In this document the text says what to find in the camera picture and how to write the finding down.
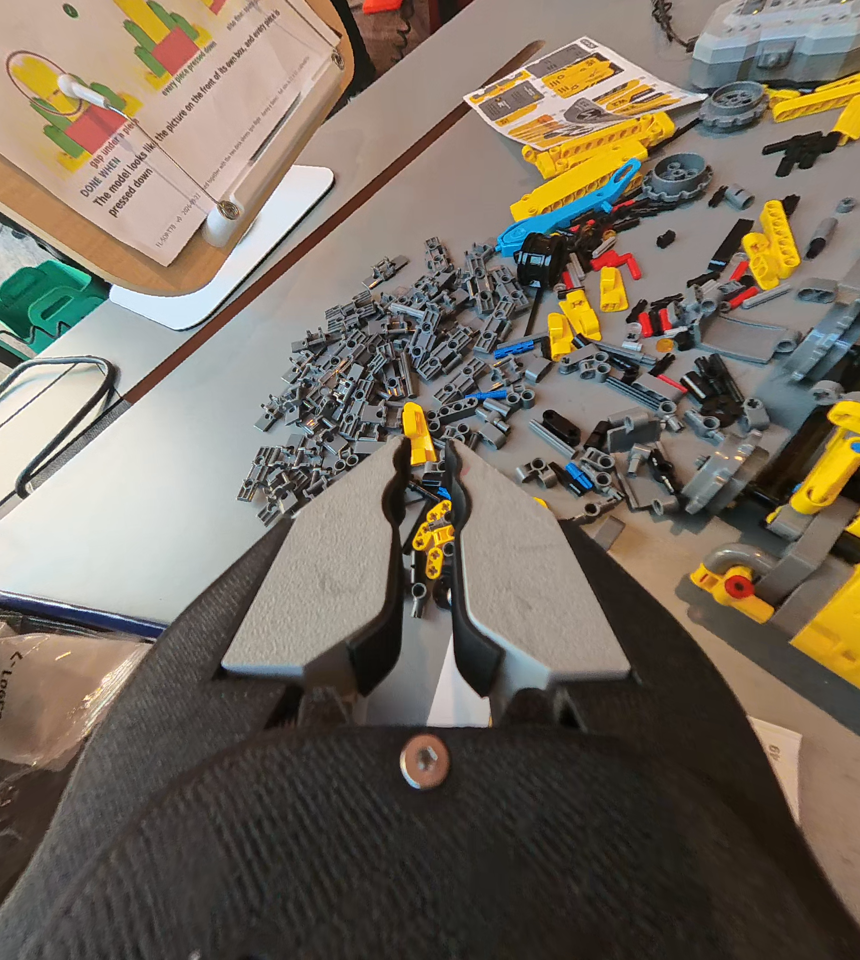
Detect building instruction booklet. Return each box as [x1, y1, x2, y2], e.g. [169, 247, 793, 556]
[430, 645, 803, 822]

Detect printed instruction sheet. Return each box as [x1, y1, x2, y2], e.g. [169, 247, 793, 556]
[0, 0, 344, 267]

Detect adjoining grey table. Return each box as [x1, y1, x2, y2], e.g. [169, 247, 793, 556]
[0, 0, 551, 560]

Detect blue brick separator tool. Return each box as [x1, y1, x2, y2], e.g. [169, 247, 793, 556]
[496, 159, 642, 258]

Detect clear plastic bags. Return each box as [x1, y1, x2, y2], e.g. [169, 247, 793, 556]
[0, 607, 153, 924]

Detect wooden document stand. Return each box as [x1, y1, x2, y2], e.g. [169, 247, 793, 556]
[0, 0, 356, 331]

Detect grey battery box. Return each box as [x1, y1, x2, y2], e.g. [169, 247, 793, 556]
[688, 0, 860, 87]

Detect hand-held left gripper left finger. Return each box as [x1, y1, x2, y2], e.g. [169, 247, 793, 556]
[221, 435, 410, 695]

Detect yellow grey sticker sheet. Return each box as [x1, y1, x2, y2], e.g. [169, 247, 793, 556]
[463, 37, 707, 147]

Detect black rubber tyre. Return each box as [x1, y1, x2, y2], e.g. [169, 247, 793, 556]
[514, 231, 569, 290]

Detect green storage crate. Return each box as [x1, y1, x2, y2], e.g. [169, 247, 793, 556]
[0, 258, 110, 354]

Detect grey desk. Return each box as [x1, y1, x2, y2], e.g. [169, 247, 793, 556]
[0, 0, 860, 954]

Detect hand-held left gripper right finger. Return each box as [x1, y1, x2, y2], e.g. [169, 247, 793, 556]
[445, 438, 632, 695]

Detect pile of brick parts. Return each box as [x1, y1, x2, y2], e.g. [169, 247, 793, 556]
[237, 63, 860, 620]

